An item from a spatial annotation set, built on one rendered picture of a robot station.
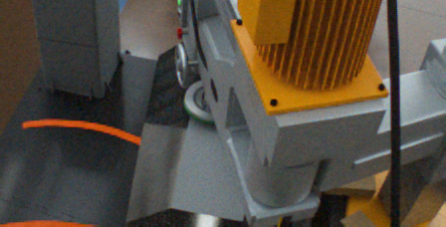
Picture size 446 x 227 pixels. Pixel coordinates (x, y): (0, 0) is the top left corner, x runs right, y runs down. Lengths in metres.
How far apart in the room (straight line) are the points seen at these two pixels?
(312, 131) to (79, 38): 2.22
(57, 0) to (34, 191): 1.04
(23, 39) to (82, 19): 1.00
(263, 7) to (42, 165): 2.38
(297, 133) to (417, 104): 0.54
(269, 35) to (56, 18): 2.24
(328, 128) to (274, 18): 0.28
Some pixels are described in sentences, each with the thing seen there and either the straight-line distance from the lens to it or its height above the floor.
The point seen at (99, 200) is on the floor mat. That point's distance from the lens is 3.06.
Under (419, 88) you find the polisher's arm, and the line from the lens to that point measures 1.66.
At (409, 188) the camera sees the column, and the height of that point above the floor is 1.00.
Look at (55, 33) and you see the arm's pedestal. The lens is 3.28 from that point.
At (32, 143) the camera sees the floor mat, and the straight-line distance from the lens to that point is 3.35.
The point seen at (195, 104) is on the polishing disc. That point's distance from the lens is 2.27.
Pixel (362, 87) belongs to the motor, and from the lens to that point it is 1.24.
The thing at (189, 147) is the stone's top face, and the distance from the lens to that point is 2.20.
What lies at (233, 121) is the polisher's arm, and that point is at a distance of 1.67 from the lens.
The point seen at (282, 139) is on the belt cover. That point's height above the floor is 1.68.
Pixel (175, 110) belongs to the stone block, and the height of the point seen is 0.77.
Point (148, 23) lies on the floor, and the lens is 4.03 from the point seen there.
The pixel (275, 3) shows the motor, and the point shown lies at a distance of 1.02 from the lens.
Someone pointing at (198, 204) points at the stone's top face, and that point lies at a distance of 2.05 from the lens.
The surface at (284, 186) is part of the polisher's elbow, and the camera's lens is 1.48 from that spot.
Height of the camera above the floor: 2.57
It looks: 47 degrees down
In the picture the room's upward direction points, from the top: 7 degrees clockwise
